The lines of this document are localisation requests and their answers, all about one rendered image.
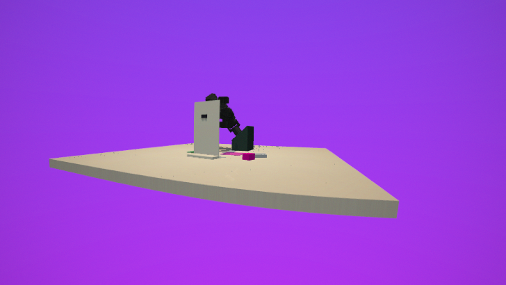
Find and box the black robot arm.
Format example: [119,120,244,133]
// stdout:
[205,93,241,136]

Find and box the magenta block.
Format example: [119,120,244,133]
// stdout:
[243,153,255,161]

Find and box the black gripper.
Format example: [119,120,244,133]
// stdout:
[218,96,231,128]

